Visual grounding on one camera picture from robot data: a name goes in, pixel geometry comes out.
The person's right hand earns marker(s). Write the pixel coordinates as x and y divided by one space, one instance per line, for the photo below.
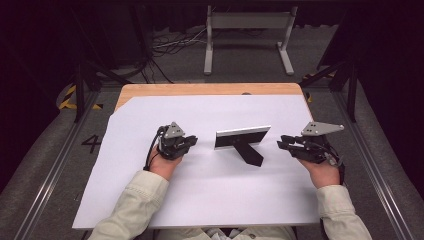
322 175

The person's left hand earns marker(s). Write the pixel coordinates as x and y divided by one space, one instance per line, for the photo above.
162 166

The person's beige jacket torso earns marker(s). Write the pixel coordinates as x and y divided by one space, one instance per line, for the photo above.
233 234

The aluminium floor rail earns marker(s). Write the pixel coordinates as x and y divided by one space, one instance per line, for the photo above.
50 180
376 180

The yellow black floor tape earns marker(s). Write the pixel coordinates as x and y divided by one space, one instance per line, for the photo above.
66 100

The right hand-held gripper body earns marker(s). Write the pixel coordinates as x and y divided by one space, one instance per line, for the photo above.
313 146

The black tripod stand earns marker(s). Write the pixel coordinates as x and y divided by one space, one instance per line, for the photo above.
80 86
350 86

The white paper sheet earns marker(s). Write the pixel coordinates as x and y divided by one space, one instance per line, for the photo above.
206 196

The silver picture frame black back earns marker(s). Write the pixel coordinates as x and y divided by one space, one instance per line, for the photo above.
240 138

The grey metal stand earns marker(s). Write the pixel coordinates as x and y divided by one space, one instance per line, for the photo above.
248 20

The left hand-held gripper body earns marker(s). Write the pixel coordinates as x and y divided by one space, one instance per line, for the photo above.
171 143

